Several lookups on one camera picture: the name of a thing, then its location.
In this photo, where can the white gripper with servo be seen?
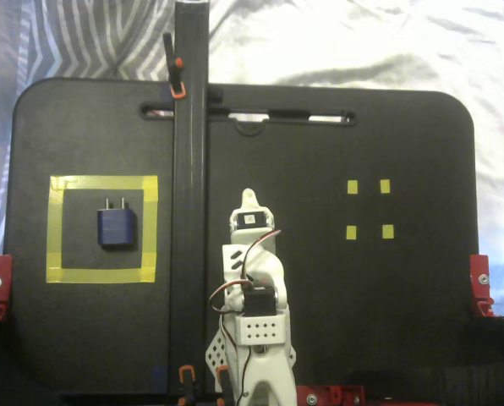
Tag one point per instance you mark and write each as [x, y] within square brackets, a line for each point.
[249, 220]

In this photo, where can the blue USB charger block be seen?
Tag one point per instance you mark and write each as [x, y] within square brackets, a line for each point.
[116, 228]

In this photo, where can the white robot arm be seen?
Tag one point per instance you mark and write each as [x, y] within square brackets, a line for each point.
[258, 332]

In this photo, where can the small yellow tape marker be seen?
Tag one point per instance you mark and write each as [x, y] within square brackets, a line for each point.
[352, 187]
[385, 186]
[388, 231]
[351, 232]

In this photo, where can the orange black spring clamp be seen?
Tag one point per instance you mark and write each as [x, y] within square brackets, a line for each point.
[175, 72]

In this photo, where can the yellow tape square outline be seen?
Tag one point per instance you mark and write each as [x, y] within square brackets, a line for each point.
[100, 182]

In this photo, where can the small orange black clamp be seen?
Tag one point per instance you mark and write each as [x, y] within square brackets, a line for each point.
[222, 374]
[187, 374]

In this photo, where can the grey white patterned bedsheet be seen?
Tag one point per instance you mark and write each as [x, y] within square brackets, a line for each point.
[362, 42]

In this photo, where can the blue tape piece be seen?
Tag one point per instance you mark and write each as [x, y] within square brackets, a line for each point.
[160, 377]

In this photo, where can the red screw clamp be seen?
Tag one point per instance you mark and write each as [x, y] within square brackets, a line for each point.
[332, 395]

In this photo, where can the red desk edge clamp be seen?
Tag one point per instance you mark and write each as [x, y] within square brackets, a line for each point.
[480, 266]
[0, 270]

